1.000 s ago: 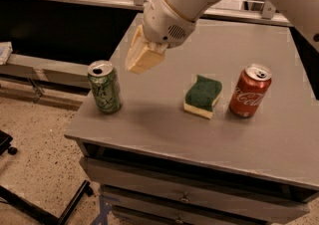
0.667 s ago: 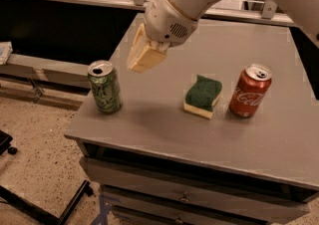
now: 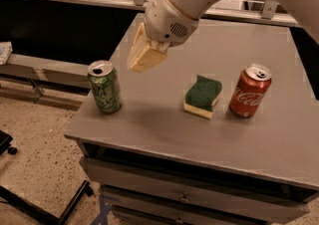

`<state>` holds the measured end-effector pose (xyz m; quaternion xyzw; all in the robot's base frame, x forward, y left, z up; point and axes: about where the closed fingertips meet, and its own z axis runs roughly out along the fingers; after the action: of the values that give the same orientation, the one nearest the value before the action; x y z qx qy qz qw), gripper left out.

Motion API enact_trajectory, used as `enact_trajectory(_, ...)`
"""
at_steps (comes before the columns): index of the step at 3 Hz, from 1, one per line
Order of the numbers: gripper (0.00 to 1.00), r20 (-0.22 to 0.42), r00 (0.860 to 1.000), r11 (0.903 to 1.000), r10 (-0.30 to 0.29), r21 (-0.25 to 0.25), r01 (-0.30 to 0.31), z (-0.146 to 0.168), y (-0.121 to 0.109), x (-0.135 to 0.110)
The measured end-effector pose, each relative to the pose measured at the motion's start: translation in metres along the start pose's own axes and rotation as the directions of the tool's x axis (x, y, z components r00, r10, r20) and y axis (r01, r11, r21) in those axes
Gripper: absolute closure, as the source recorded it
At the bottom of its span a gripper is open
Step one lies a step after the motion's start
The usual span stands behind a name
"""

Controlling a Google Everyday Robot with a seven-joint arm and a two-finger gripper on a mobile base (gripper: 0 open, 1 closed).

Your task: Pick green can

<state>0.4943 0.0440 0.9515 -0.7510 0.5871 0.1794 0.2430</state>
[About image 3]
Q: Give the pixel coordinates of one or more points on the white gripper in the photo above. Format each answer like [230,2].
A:
[164,20]

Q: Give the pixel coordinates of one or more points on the green soda can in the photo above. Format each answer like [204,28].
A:
[104,82]

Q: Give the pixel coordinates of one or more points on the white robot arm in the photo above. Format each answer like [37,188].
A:
[305,12]

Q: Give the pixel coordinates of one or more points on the red Coca-Cola can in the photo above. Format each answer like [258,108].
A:
[253,83]

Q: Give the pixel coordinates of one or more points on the green and yellow sponge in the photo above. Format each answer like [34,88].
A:
[203,95]

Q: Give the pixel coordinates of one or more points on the grey drawer cabinet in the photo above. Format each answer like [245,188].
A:
[274,152]

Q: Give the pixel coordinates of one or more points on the grey metal bench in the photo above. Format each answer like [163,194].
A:
[40,73]

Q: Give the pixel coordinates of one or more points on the top drawer with knob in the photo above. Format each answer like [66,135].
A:
[187,191]

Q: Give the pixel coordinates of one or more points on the drawer with knob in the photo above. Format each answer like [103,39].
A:
[187,191]
[140,206]

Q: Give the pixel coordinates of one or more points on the white object on bench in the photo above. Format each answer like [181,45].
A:
[5,52]

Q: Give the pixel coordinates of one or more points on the black chair base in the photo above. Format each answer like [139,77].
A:
[44,171]

